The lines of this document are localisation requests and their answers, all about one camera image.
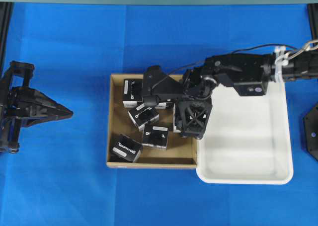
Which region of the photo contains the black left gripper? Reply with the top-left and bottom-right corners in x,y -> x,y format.
8,86 -> 73,127

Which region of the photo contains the black white Robotis box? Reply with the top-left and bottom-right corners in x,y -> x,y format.
123,78 -> 143,108

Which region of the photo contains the black white box underneath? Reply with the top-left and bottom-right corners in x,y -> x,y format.
173,104 -> 181,133

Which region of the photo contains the blue table cloth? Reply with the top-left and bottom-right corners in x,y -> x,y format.
0,3 -> 318,226

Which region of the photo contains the white plastic tray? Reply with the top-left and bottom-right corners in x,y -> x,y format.
196,82 -> 294,185

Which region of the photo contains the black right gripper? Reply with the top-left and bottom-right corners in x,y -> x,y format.
142,66 -> 216,139

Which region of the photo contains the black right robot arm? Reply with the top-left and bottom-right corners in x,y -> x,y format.
141,51 -> 318,140

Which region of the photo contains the black white Dynamixel box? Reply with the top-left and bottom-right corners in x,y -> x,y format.
155,101 -> 174,110

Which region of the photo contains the black frame post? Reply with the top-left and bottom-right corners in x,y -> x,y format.
307,3 -> 318,39
0,1 -> 14,75

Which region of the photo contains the leaning black Dynamixel box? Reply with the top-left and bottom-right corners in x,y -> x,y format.
110,134 -> 143,163

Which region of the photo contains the black white servo box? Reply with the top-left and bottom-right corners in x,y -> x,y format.
142,124 -> 169,151

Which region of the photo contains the tilted black white box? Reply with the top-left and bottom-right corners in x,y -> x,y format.
128,103 -> 159,130

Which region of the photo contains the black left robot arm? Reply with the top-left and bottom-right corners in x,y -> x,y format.
0,61 -> 73,154

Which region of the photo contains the black frame post right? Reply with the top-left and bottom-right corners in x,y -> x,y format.
307,3 -> 318,39

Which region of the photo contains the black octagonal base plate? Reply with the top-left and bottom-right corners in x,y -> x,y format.
303,103 -> 318,161

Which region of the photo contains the black frame post left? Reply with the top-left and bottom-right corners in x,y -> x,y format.
0,1 -> 14,75

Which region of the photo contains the open brown cardboard box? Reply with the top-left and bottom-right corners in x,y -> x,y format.
106,74 -> 197,169

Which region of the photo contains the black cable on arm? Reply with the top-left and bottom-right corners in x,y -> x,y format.
152,44 -> 299,90

